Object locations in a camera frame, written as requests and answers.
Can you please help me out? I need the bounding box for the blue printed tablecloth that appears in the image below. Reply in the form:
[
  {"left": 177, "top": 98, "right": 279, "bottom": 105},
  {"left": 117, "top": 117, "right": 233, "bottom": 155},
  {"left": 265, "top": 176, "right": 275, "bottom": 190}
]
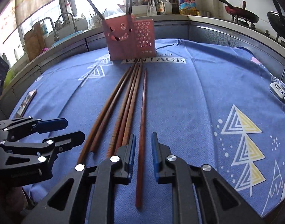
[{"left": 8, "top": 38, "right": 285, "bottom": 224}]

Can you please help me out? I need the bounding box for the printed window shade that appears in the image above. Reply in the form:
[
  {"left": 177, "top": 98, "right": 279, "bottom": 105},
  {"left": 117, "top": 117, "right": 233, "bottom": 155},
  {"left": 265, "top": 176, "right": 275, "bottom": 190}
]
[{"left": 0, "top": 0, "right": 60, "bottom": 41}]

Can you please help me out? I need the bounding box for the white mug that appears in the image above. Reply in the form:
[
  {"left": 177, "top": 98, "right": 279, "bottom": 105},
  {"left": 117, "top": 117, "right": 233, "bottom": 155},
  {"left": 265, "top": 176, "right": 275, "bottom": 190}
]
[{"left": 89, "top": 16, "right": 103, "bottom": 29}]

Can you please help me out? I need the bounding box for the black wok with lid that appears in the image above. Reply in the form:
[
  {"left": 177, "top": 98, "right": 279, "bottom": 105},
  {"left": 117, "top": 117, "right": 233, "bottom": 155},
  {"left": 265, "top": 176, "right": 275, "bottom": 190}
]
[{"left": 267, "top": 0, "right": 285, "bottom": 41}]

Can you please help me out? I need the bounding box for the white plastic jug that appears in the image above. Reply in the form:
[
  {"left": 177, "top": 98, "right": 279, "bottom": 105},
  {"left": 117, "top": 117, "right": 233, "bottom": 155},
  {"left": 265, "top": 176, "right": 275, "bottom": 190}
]
[{"left": 156, "top": 0, "right": 172, "bottom": 16}]

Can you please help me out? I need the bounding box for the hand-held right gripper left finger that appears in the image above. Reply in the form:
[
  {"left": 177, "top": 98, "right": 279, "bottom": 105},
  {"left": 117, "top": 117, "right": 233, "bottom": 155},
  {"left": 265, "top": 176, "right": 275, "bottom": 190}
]
[{"left": 21, "top": 133, "right": 136, "bottom": 224}]

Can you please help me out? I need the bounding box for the angular steel faucet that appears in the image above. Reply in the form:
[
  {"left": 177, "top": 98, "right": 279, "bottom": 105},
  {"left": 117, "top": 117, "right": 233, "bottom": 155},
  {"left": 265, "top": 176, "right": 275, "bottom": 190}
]
[{"left": 33, "top": 17, "right": 59, "bottom": 43}]

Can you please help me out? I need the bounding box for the brown wooden chopstick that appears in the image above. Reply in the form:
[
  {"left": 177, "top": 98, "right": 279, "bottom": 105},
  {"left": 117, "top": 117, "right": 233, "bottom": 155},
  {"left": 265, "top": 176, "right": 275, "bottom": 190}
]
[
  {"left": 89, "top": 65, "right": 136, "bottom": 153},
  {"left": 77, "top": 66, "right": 133, "bottom": 166},
  {"left": 84, "top": 0, "right": 106, "bottom": 20},
  {"left": 135, "top": 69, "right": 148, "bottom": 209},
  {"left": 106, "top": 64, "right": 139, "bottom": 158},
  {"left": 120, "top": 64, "right": 143, "bottom": 146}
]

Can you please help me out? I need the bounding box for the wooden cutting board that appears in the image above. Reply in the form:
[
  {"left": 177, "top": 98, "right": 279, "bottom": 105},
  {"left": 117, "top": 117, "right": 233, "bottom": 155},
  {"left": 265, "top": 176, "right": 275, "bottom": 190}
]
[{"left": 24, "top": 23, "right": 46, "bottom": 61}]

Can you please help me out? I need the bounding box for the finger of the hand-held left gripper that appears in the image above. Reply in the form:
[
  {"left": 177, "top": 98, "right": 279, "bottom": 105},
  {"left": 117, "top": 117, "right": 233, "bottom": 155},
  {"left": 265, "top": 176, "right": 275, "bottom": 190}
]
[
  {"left": 0, "top": 131, "right": 86, "bottom": 168},
  {"left": 0, "top": 116, "right": 68, "bottom": 142}
]

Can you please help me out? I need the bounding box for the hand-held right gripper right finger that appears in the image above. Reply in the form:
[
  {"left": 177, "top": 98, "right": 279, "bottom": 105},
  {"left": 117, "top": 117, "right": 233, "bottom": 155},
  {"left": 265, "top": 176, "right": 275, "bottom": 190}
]
[{"left": 152, "top": 132, "right": 265, "bottom": 224}]

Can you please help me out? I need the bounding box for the blue plastic basin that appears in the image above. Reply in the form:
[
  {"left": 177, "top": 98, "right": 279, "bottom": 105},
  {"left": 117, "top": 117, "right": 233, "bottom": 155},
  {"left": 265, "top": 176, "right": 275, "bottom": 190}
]
[{"left": 51, "top": 30, "right": 84, "bottom": 47}]

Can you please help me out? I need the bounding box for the cooking oil bottle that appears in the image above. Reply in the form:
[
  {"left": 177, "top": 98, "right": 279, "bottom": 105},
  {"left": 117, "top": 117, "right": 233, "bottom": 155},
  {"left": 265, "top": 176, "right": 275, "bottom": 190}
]
[{"left": 178, "top": 0, "right": 196, "bottom": 16}]

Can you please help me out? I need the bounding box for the packaged kitchen knife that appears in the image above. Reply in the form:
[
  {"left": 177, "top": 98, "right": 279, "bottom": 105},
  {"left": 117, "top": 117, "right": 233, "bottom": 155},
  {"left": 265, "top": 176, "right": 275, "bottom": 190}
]
[{"left": 147, "top": 0, "right": 157, "bottom": 17}]

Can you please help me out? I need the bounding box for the red frying pan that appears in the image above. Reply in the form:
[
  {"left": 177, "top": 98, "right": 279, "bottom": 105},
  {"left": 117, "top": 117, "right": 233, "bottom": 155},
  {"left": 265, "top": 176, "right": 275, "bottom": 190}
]
[{"left": 214, "top": 0, "right": 259, "bottom": 24}]

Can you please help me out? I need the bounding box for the curved steel faucet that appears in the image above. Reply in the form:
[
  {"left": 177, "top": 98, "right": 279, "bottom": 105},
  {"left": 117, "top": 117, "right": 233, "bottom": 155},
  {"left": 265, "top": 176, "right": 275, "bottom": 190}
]
[{"left": 56, "top": 12, "right": 77, "bottom": 33}]

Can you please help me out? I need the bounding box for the pink plastic utensil holder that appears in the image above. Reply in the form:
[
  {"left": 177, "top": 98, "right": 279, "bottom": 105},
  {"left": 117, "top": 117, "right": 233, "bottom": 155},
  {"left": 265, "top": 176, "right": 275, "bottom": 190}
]
[{"left": 103, "top": 14, "right": 157, "bottom": 60}]

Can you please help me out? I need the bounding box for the silver metal utensil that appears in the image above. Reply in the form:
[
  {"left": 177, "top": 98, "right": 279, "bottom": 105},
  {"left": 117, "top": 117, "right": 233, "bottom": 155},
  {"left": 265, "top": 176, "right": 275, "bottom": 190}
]
[{"left": 15, "top": 89, "right": 38, "bottom": 118}]

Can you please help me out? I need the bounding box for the green cup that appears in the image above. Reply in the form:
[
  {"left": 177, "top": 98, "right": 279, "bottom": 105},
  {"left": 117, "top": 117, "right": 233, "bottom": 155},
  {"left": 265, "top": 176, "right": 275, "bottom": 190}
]
[{"left": 4, "top": 69, "right": 16, "bottom": 89}]

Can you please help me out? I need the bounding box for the small white device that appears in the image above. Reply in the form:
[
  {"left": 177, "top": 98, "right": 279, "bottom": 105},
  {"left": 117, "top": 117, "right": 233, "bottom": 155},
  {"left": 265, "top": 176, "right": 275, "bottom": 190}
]
[{"left": 269, "top": 82, "right": 285, "bottom": 100}]

